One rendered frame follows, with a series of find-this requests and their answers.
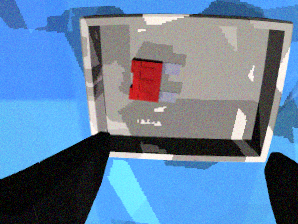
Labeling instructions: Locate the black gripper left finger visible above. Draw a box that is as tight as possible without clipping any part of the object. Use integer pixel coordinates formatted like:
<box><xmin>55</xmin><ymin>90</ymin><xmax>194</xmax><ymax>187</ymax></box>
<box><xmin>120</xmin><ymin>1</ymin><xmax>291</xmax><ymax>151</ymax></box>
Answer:
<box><xmin>0</xmin><ymin>131</ymin><xmax>110</xmax><ymax>224</ymax></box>

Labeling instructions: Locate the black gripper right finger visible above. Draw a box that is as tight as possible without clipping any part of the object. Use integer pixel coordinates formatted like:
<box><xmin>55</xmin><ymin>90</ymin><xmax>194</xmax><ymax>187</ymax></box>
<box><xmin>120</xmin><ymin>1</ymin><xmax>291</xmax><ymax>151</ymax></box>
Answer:
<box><xmin>263</xmin><ymin>152</ymin><xmax>298</xmax><ymax>224</ymax></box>

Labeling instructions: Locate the red fuse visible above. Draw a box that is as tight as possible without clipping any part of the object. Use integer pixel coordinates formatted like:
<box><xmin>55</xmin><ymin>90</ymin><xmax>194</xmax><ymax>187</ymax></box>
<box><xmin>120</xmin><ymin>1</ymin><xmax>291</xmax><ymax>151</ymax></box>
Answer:
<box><xmin>129</xmin><ymin>57</ymin><xmax>181</xmax><ymax>104</ymax></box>

